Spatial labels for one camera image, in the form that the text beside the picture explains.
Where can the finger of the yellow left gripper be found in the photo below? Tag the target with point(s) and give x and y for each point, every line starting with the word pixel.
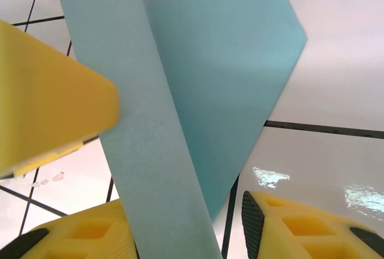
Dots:
pixel 45 97

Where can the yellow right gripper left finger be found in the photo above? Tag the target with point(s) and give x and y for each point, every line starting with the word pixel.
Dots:
pixel 90 247

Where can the light blue paper sheet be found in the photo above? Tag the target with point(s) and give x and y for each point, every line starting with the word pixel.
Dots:
pixel 210 76

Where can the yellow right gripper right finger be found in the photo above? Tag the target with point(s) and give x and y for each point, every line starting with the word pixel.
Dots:
pixel 276 241

